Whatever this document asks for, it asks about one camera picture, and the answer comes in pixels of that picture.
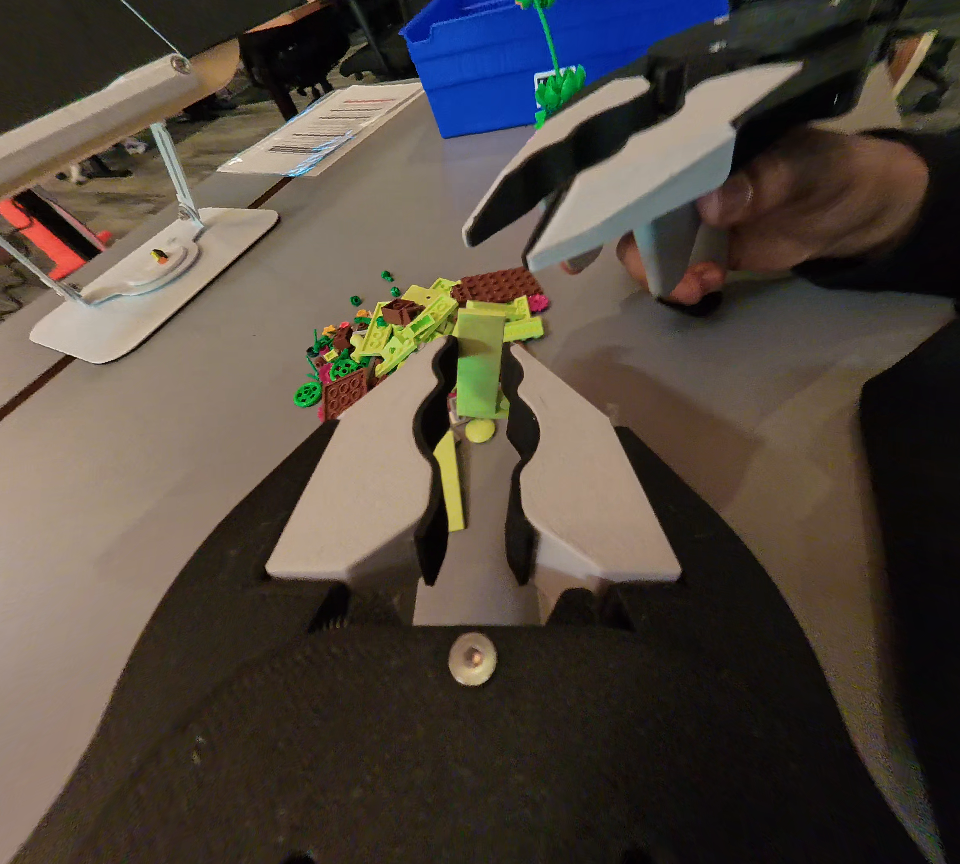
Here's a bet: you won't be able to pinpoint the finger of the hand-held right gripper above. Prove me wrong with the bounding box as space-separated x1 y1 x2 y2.
461 75 655 250
523 62 805 274

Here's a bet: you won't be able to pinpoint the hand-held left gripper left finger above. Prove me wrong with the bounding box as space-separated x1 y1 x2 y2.
266 335 460 589

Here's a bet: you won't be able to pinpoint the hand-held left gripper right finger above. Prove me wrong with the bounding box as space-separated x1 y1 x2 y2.
505 343 684 625

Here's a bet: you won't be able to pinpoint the lime green plates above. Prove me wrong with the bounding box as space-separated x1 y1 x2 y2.
452 311 511 421

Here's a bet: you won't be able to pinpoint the pile of toy bricks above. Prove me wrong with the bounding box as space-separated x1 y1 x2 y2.
292 266 552 531

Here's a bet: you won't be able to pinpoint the person's right forearm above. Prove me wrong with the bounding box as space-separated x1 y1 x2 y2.
795 129 960 299

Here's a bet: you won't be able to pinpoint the person's right hand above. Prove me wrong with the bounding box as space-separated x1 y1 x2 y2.
618 126 931 305

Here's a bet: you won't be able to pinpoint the toy flower in pink pot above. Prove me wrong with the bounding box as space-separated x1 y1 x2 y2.
513 0 588 130

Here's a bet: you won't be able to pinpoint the blue plastic bin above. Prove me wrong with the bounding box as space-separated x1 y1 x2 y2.
399 0 732 139

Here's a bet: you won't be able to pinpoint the printed paper sheet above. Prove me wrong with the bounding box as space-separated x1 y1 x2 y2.
217 82 425 177

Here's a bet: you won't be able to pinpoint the black office chair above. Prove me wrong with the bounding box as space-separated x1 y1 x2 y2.
240 17 354 123

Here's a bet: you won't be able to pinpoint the white lamp base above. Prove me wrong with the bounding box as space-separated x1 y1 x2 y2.
30 206 280 364

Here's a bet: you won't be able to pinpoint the red object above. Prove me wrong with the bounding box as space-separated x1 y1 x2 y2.
0 193 114 280

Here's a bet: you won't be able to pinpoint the black monitor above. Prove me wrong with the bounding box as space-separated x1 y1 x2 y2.
0 0 305 130

